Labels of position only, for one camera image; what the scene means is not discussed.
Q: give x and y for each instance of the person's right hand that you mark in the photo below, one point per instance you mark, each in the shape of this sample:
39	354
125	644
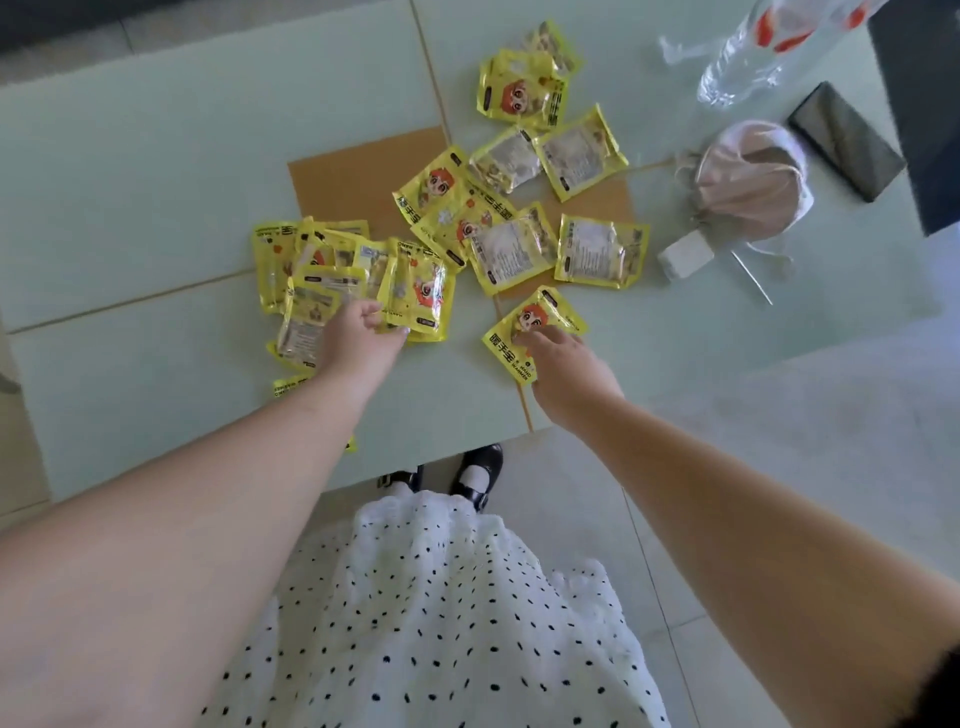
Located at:
574	382

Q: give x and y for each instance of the person's left hand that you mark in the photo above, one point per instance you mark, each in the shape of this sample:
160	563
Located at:
356	349

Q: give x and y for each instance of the pile of yellow warmer packets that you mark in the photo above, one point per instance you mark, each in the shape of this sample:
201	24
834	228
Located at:
510	251

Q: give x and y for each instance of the person's right forearm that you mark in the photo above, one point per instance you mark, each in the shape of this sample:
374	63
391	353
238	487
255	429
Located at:
787	570

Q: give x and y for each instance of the person's left forearm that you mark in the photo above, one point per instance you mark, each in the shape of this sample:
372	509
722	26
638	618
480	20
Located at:
150	555

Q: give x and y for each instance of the person's left black shoe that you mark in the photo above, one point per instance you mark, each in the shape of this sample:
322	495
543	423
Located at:
409	476

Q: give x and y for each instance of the person's black shoe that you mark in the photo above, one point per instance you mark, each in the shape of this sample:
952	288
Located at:
480	495
409	476

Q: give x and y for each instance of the person's right white sock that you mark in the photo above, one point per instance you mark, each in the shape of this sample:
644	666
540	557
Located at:
474	478

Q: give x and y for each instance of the person's white sock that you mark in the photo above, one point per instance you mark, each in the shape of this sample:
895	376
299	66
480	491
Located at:
474	478
399	489

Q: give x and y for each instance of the person's right black shoe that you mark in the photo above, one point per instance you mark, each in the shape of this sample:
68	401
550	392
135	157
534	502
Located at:
480	495

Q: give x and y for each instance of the person's left white sock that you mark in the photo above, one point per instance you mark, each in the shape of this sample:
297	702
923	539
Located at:
399	489

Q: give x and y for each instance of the white square charger adapter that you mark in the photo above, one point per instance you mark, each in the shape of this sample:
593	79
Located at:
686	255

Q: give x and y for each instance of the pink fabric face mask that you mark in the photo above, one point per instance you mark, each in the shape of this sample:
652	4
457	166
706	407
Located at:
750	187

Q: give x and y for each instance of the white polka dot dress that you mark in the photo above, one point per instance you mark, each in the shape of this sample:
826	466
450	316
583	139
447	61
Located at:
435	622

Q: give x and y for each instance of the pale green glass table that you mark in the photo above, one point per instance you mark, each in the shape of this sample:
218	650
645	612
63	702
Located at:
150	150

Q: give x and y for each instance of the clear plastic water bottle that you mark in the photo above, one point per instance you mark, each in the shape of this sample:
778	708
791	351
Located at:
742	67

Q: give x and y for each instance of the dark grey smartphone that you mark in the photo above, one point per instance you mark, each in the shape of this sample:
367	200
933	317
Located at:
847	142

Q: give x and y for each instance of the dark grey sofa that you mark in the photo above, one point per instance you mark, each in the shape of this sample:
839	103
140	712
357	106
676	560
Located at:
45	19

